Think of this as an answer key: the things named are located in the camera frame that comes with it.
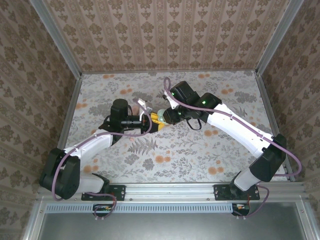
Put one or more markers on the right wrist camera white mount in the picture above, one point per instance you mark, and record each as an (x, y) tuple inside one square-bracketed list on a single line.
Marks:
[(172, 103)]

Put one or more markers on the aluminium side rail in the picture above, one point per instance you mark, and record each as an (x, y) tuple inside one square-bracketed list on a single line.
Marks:
[(72, 105), (267, 105)]

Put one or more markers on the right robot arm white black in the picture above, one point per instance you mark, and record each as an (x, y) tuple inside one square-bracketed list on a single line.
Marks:
[(240, 127)]

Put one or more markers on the aluminium frame post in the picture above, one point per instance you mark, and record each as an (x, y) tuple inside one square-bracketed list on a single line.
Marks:
[(277, 37), (57, 40)]

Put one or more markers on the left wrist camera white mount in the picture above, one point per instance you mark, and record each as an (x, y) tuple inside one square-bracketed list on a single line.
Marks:
[(142, 102)]

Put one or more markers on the grey metal panel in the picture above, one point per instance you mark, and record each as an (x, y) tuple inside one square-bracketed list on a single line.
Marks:
[(162, 225)]

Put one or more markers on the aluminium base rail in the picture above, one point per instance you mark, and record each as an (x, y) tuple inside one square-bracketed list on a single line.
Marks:
[(170, 191)]

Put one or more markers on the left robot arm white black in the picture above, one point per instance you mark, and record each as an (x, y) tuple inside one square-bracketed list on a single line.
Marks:
[(95, 143)]

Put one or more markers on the floral patterned table cover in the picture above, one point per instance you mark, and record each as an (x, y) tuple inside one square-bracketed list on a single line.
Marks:
[(162, 165)]

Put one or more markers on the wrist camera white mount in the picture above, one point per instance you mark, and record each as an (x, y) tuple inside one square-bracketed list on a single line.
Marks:
[(172, 103), (142, 102)]

